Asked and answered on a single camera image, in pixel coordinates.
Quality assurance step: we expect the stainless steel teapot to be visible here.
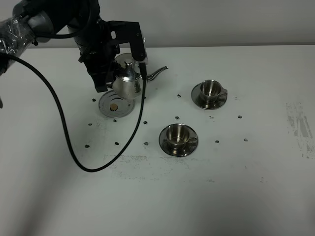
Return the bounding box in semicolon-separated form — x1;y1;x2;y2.
105;53;169;100

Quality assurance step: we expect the near stainless steel teacup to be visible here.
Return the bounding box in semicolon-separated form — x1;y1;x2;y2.
166;123;197;149

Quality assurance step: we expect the near stainless steel saucer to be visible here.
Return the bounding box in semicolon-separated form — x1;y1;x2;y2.
159;126;199;157

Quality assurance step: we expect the black left camera cable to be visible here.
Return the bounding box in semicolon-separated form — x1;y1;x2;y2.
4;0;148;172

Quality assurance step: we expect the far stainless steel saucer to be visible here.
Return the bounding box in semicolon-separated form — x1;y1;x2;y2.
191;83;228;110

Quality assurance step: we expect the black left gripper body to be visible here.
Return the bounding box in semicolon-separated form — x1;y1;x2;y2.
49;0;117;74

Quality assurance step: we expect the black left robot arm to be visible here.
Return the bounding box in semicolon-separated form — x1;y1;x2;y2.
0;0;120;92

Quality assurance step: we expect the stainless steel teacup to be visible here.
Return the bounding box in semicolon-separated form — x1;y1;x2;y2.
166;123;197;149
199;80;227;102

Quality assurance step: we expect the far stainless steel teacup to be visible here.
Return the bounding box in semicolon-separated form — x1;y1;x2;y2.
199;80;227;102

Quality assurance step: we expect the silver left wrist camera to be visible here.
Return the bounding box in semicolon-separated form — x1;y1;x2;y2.
106;21;147;62

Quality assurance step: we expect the round steel teapot saucer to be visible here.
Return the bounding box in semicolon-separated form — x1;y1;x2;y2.
98;90;134;118

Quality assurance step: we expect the stainless steel saucer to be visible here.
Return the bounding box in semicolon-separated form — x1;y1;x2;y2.
191;83;228;110
159;126;199;157

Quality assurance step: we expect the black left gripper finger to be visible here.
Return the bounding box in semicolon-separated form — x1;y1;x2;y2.
88;61;115;92

